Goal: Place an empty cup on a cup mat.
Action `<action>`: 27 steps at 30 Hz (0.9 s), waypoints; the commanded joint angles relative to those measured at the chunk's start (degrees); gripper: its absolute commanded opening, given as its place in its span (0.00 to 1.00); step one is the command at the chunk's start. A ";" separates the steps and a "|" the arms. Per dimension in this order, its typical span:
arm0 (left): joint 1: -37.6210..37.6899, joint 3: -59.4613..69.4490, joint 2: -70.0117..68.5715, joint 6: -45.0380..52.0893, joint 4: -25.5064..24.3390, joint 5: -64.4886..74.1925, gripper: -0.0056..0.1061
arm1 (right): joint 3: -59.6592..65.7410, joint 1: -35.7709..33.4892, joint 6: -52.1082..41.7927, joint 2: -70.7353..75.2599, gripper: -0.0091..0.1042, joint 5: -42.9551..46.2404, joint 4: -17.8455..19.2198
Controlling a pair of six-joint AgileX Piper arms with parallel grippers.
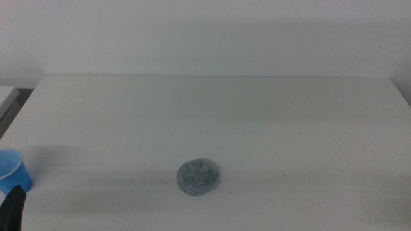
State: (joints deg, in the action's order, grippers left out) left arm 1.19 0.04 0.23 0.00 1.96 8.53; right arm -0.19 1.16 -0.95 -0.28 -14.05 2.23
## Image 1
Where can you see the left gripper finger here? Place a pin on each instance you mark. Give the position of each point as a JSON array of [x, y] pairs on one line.
[[13, 210]]

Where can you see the blue plastic cup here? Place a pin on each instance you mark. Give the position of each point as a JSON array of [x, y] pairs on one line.
[[16, 176]]

